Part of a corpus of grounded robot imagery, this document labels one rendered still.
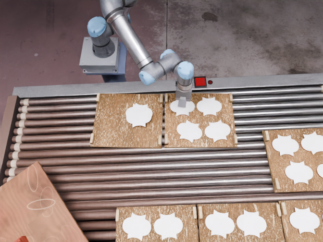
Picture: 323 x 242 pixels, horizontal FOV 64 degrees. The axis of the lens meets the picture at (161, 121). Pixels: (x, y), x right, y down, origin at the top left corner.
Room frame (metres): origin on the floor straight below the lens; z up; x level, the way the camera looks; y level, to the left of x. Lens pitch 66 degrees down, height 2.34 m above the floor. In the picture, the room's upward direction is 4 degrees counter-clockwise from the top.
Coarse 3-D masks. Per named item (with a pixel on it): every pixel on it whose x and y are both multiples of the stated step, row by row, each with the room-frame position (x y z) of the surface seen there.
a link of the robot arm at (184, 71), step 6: (180, 66) 0.71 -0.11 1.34; (186, 66) 0.71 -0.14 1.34; (192, 66) 0.71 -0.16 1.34; (174, 72) 0.72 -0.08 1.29; (180, 72) 0.69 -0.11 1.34; (186, 72) 0.68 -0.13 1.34; (192, 72) 0.69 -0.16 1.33; (180, 78) 0.68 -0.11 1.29; (186, 78) 0.67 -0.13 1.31; (192, 78) 0.69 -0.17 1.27; (180, 84) 0.68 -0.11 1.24; (186, 84) 0.67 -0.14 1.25
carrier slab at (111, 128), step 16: (112, 96) 0.82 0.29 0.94; (128, 96) 0.81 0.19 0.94; (144, 96) 0.80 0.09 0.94; (96, 112) 0.72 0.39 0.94; (112, 112) 0.71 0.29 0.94; (160, 112) 0.68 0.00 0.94; (96, 128) 0.61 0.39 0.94; (112, 128) 0.60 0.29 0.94; (128, 128) 0.59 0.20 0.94; (144, 128) 0.59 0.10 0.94; (160, 128) 0.58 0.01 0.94; (96, 144) 0.51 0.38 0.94; (112, 144) 0.50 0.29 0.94; (128, 144) 0.50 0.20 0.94; (144, 144) 0.49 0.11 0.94
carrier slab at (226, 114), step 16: (192, 96) 0.78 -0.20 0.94; (208, 96) 0.77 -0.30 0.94; (224, 96) 0.76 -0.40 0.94; (192, 112) 0.66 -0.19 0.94; (224, 112) 0.65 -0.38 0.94; (176, 128) 0.57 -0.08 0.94; (176, 144) 0.47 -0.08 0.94; (192, 144) 0.47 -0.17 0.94; (208, 144) 0.46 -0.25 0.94; (224, 144) 0.45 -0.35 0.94
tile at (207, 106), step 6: (198, 102) 0.73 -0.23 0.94; (204, 102) 0.72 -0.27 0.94; (210, 102) 0.72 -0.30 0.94; (216, 102) 0.72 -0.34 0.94; (198, 108) 0.69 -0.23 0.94; (204, 108) 0.68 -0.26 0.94; (210, 108) 0.68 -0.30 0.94; (216, 108) 0.68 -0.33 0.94; (204, 114) 0.64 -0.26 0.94; (210, 114) 0.64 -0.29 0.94
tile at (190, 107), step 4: (176, 100) 0.75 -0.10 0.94; (172, 104) 0.73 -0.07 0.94; (176, 104) 0.72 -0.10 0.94; (188, 104) 0.72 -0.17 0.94; (192, 104) 0.72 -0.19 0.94; (172, 108) 0.70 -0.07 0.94; (176, 108) 0.70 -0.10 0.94; (180, 108) 0.70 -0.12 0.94; (184, 108) 0.69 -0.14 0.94; (188, 108) 0.69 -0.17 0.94; (192, 108) 0.69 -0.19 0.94; (176, 112) 0.67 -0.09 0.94; (180, 112) 0.67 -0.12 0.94; (184, 112) 0.67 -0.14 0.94; (188, 112) 0.66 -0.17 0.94; (176, 116) 0.65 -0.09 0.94
